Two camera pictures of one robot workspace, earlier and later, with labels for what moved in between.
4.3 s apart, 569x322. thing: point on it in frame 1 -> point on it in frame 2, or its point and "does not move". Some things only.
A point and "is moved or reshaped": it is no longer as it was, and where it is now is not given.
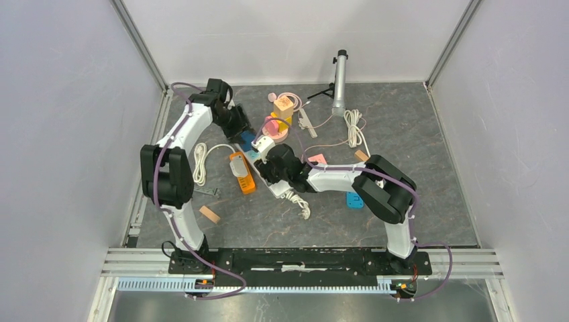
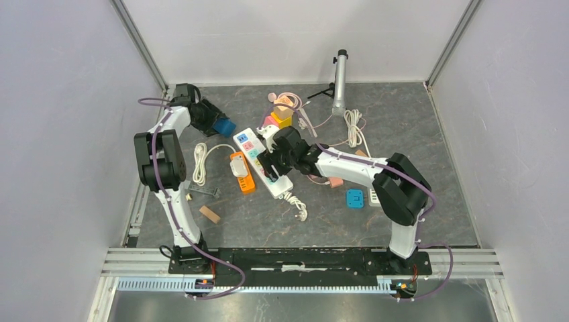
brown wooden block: x=361 y=155 does not move
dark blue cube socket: x=247 y=137 is moved or reshaped
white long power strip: x=277 y=188 does not move
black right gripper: x=265 y=170 -> x=267 y=159
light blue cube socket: x=353 y=200 does not move
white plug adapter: x=237 y=166 does not move
